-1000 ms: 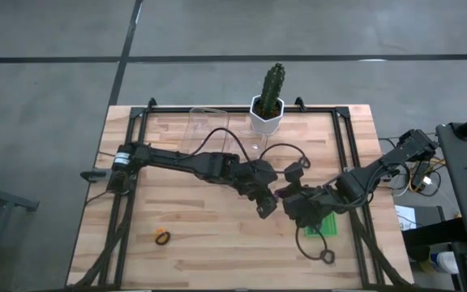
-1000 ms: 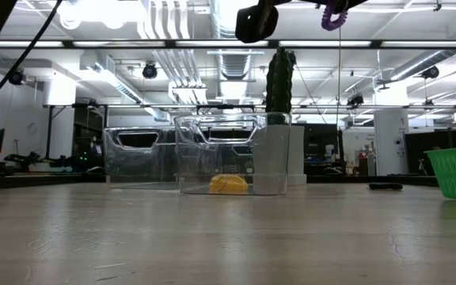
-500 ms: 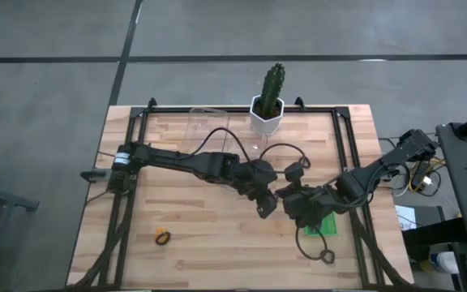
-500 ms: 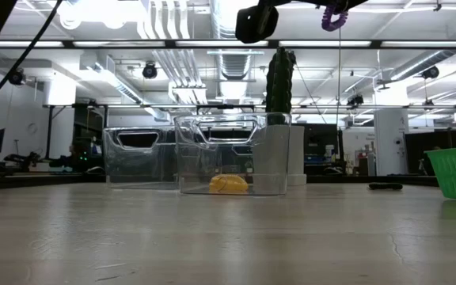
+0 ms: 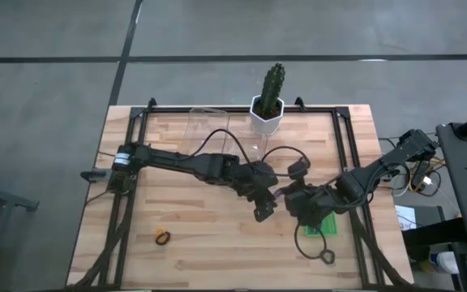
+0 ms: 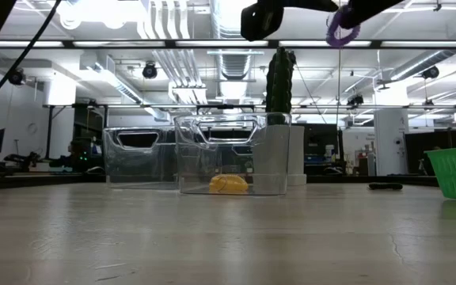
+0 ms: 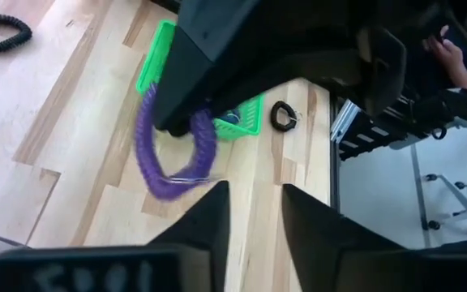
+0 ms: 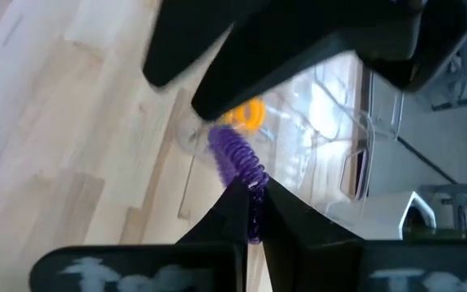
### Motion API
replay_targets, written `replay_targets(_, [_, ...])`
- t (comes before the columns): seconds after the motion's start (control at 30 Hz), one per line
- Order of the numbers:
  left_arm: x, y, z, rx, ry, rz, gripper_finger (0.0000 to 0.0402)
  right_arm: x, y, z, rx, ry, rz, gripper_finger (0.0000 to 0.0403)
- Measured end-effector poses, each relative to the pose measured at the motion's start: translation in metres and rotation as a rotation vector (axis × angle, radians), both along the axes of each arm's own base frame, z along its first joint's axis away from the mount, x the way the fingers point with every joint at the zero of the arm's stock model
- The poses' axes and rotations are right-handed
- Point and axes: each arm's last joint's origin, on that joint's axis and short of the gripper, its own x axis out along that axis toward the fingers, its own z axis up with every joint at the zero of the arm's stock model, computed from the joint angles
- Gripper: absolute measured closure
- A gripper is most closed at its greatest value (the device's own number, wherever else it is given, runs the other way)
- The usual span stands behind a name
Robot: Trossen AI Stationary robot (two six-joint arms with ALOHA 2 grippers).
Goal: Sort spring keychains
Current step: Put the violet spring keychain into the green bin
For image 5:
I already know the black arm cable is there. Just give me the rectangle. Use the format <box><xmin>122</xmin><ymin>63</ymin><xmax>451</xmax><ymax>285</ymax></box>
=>
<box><xmin>192</xmin><ymin>128</ymin><xmax>312</xmax><ymax>178</ymax></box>
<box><xmin>293</xmin><ymin>221</ymin><xmax>336</xmax><ymax>265</ymax></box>

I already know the green plastic basket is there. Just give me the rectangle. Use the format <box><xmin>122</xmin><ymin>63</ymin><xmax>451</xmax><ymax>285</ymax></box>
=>
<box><xmin>304</xmin><ymin>210</ymin><xmax>338</xmax><ymax>238</ymax></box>

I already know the green cactus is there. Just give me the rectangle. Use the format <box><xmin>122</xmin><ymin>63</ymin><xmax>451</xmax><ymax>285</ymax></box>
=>
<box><xmin>260</xmin><ymin>62</ymin><xmax>286</xmax><ymax>117</ymax></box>

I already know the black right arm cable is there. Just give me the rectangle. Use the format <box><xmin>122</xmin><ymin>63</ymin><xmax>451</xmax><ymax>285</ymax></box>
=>
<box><xmin>293</xmin><ymin>221</ymin><xmax>336</xmax><ymax>265</ymax></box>

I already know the white paper sheet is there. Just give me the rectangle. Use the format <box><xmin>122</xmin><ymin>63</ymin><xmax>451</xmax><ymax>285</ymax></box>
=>
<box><xmin>394</xmin><ymin>204</ymin><xmax>419</xmax><ymax>232</ymax></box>

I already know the black aluminium frame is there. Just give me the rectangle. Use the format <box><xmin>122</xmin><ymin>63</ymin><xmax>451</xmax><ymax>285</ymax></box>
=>
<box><xmin>71</xmin><ymin>97</ymin><xmax>417</xmax><ymax>292</ymax></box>

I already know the clear plastic bin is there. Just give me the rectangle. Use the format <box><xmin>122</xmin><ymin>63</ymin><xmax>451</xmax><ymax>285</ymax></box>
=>
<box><xmin>221</xmin><ymin>130</ymin><xmax>268</xmax><ymax>163</ymax></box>
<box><xmin>182</xmin><ymin>106</ymin><xmax>230</xmax><ymax>157</ymax></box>

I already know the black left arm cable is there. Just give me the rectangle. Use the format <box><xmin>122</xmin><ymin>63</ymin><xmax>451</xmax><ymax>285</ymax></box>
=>
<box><xmin>192</xmin><ymin>128</ymin><xmax>312</xmax><ymax>178</ymax></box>

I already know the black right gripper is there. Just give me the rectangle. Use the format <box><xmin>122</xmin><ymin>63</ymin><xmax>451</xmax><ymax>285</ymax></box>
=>
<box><xmin>281</xmin><ymin>181</ymin><xmax>338</xmax><ymax>228</ymax></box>

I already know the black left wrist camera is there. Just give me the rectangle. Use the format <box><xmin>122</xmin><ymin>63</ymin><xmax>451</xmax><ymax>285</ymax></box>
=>
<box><xmin>253</xmin><ymin>199</ymin><xmax>277</xmax><ymax>223</ymax></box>

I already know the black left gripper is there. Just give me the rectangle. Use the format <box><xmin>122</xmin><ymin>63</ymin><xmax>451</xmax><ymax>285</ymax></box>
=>
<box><xmin>233</xmin><ymin>160</ymin><xmax>280</xmax><ymax>204</ymax></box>

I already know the white hexagonal plant pot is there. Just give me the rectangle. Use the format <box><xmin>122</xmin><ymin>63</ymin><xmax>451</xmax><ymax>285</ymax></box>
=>
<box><xmin>249</xmin><ymin>95</ymin><xmax>285</xmax><ymax>135</ymax></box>

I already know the yellow white cable bundle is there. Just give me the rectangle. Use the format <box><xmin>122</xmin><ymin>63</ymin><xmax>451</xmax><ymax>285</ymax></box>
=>
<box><xmin>391</xmin><ymin>160</ymin><xmax>448</xmax><ymax>200</ymax></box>

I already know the white plastic bottle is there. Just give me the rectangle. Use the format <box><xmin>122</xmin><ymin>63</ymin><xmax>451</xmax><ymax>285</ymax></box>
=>
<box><xmin>419</xmin><ymin>250</ymin><xmax>461</xmax><ymax>276</ymax></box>

